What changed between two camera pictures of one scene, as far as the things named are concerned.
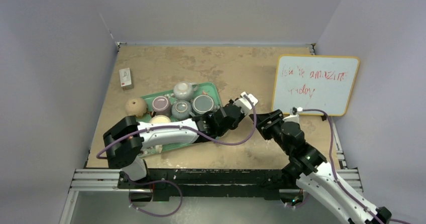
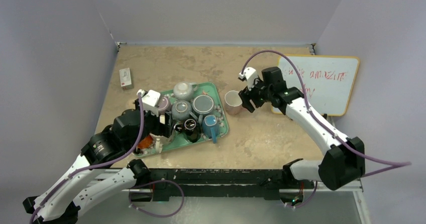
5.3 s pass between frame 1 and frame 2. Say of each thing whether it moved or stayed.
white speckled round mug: stayed
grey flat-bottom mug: stayed
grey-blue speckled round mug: stayed
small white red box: stayed
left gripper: moved
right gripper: moved
